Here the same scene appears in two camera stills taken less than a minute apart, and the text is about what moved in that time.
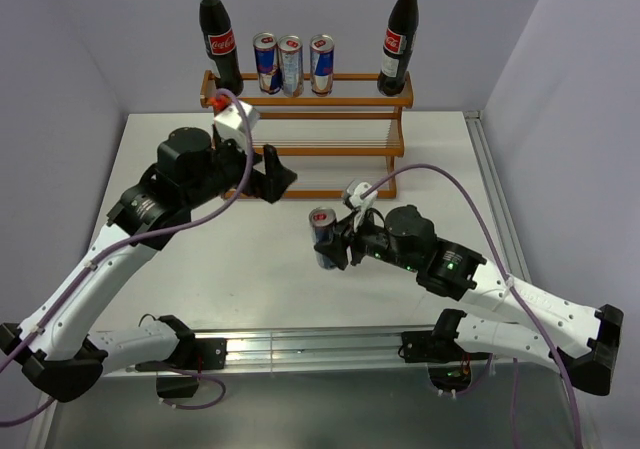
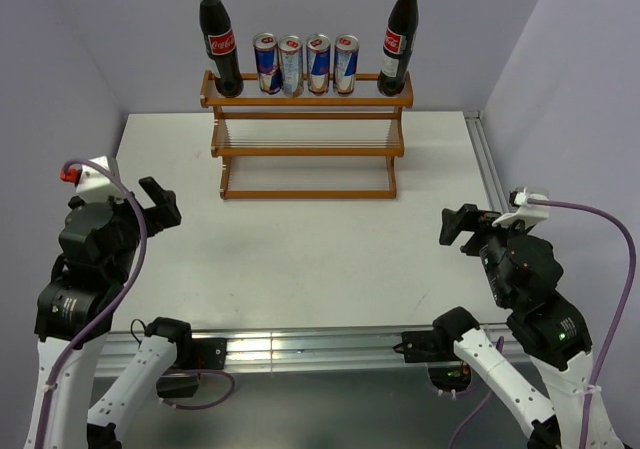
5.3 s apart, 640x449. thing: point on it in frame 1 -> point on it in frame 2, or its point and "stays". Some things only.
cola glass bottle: (399, 37) stays
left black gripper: (271, 184) -> (165, 212)
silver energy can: (321, 220) -> (346, 48)
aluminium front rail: (317, 350) stays
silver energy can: (291, 65) stays
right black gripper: (337, 247) -> (451, 220)
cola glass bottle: (219, 36) stays
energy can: (322, 64) stays
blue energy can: (265, 48) stays
